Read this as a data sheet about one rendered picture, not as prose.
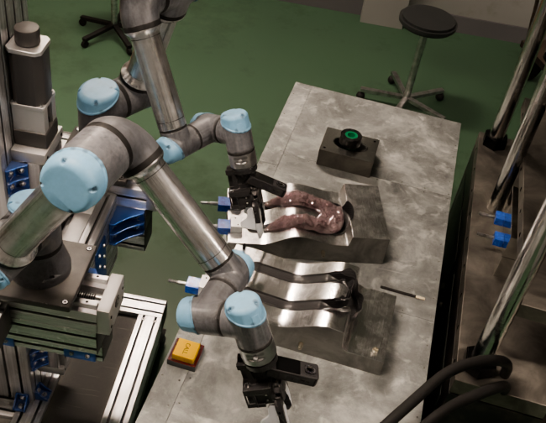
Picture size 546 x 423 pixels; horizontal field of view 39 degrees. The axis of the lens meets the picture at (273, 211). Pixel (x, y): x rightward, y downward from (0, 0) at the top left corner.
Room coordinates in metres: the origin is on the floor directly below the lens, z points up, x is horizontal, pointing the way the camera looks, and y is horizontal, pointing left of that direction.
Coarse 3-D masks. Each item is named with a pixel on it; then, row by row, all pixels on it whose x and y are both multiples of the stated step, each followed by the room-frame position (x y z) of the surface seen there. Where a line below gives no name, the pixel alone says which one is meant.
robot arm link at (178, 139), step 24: (120, 0) 1.72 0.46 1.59; (144, 0) 1.70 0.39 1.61; (144, 24) 1.67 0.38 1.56; (144, 48) 1.66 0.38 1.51; (144, 72) 1.65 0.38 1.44; (168, 72) 1.67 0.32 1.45; (168, 96) 1.63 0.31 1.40; (168, 120) 1.61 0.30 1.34; (168, 144) 1.58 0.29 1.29; (192, 144) 1.62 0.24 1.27
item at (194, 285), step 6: (204, 276) 1.55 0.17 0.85; (174, 282) 1.53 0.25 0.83; (180, 282) 1.53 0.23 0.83; (186, 282) 1.52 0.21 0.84; (192, 282) 1.53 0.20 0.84; (198, 282) 1.53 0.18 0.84; (204, 282) 1.52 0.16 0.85; (186, 288) 1.51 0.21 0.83; (192, 288) 1.51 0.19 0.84; (198, 288) 1.50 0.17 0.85; (198, 294) 1.50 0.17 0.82
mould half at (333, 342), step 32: (256, 256) 1.63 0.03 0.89; (256, 288) 1.50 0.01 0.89; (288, 288) 1.53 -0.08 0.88; (320, 288) 1.52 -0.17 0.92; (288, 320) 1.40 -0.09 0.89; (320, 320) 1.39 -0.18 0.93; (384, 320) 1.49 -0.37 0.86; (320, 352) 1.36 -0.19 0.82; (352, 352) 1.35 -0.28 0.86; (384, 352) 1.37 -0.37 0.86
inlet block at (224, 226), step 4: (232, 216) 1.80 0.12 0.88; (236, 216) 1.80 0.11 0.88; (220, 220) 1.78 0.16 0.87; (224, 220) 1.79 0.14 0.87; (228, 220) 1.79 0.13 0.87; (232, 220) 1.78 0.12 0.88; (236, 220) 1.78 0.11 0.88; (240, 220) 1.78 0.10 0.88; (216, 224) 1.77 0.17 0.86; (220, 224) 1.76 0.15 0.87; (224, 224) 1.77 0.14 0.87; (228, 224) 1.77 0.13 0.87; (232, 224) 1.76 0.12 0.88; (236, 224) 1.76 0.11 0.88; (220, 228) 1.75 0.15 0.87; (224, 228) 1.75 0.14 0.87; (228, 228) 1.75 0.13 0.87; (232, 228) 1.75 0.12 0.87; (236, 228) 1.75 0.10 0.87; (240, 228) 1.75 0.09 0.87; (220, 232) 1.75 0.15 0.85; (224, 232) 1.75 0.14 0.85; (232, 232) 1.75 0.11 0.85; (236, 232) 1.75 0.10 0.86; (240, 232) 1.75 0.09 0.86
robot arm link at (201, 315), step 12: (204, 288) 1.10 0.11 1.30; (216, 288) 1.09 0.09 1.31; (228, 288) 1.10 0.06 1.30; (192, 300) 1.06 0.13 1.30; (204, 300) 1.05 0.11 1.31; (216, 300) 1.05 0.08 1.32; (180, 312) 1.03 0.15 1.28; (192, 312) 1.03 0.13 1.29; (204, 312) 1.02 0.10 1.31; (216, 312) 1.02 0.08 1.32; (180, 324) 1.02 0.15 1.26; (192, 324) 1.01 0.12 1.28; (204, 324) 1.01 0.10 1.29; (216, 324) 1.00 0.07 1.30
